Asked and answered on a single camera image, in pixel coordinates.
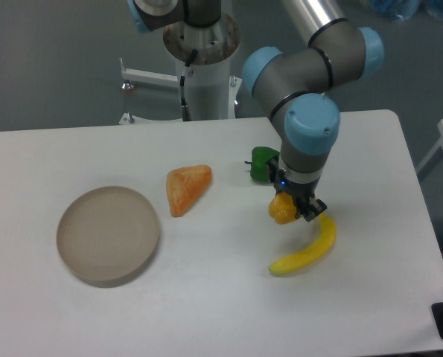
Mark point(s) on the blue plastic bag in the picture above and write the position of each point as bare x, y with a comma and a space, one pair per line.
394, 10

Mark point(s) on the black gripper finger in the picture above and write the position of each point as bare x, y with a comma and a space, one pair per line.
309, 209
273, 173

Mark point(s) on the yellow bell pepper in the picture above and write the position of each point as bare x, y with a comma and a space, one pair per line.
282, 209

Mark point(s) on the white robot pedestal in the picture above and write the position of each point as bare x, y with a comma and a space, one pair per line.
202, 56

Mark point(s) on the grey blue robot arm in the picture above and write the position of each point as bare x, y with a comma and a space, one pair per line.
290, 89

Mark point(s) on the orange triangular bread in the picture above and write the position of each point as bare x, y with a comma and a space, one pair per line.
185, 185

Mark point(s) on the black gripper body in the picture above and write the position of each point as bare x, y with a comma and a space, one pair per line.
302, 193

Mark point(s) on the green bell pepper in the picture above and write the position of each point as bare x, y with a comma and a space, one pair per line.
260, 156

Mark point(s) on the beige round plate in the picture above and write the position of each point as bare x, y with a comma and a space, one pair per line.
107, 236

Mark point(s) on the yellow banana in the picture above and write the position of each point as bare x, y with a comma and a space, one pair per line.
311, 254

